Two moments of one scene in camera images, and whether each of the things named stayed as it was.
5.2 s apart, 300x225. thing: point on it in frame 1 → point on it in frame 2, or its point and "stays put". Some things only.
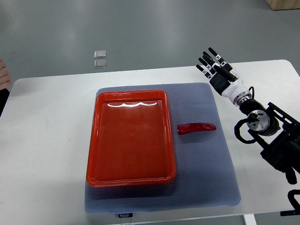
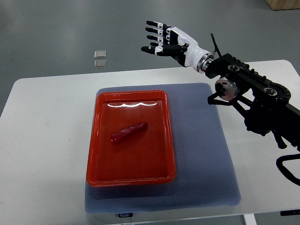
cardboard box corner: x=284 y=4 stays put
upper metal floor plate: x=100 y=54 stays put
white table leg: x=250 y=219 stays put
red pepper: x=186 y=128 → x=123 y=133
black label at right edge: x=288 y=213 stays put
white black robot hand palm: x=236 y=90 → x=180 y=42
